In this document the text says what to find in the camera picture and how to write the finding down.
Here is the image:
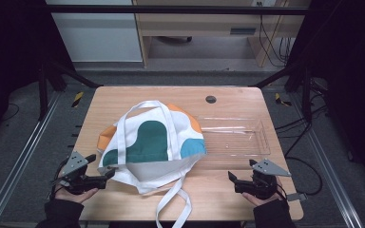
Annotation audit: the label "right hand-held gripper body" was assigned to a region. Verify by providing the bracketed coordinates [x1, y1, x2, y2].
[234, 159, 292, 200]

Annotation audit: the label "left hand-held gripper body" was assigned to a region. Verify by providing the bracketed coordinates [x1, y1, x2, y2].
[50, 151, 108, 196]

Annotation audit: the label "clear plastic tray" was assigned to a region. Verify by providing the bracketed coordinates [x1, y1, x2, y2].
[196, 115, 272, 168]

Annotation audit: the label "white tote bag coloured patches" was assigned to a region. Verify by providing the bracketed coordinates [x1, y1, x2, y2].
[96, 100, 208, 228]

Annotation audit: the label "person's right hand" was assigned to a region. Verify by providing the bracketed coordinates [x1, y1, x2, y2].
[241, 177, 284, 207]

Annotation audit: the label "person's left hand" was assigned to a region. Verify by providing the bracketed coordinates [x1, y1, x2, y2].
[54, 185, 99, 204]

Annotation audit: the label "yellow black tape strip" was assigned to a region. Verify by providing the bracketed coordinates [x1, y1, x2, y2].
[274, 92, 293, 107]
[71, 91, 85, 108]

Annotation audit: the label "white cabinet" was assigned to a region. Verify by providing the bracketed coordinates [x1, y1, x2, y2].
[45, 0, 144, 63]

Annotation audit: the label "light wooden desk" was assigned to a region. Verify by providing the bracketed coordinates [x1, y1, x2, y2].
[132, 0, 312, 68]

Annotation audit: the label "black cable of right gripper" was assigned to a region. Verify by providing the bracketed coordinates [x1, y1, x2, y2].
[277, 182, 290, 202]

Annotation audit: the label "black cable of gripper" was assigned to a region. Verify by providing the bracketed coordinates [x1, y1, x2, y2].
[48, 157, 71, 200]
[277, 182, 290, 202]

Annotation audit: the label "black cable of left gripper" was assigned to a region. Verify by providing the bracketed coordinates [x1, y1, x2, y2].
[48, 157, 71, 200]

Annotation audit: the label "grey metal bracket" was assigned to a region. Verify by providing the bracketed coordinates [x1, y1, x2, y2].
[286, 192, 308, 202]

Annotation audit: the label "black floor cables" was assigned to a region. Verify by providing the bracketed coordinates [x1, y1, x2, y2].
[274, 104, 328, 197]

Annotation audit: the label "aluminium floor rail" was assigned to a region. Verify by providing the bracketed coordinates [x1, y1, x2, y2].
[289, 92, 365, 228]
[0, 91, 62, 228]

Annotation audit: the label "black metal frame stand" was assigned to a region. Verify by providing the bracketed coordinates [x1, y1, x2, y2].
[37, 59, 105, 122]
[252, 61, 316, 125]

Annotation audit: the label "thin black floor cable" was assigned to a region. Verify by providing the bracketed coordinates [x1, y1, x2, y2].
[0, 102, 21, 124]

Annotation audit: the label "black hanging cables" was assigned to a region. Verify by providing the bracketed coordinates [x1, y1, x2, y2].
[257, 1, 295, 67]

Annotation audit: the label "black horizontal frame bar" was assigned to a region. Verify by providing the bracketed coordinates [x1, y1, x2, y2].
[44, 4, 310, 16]

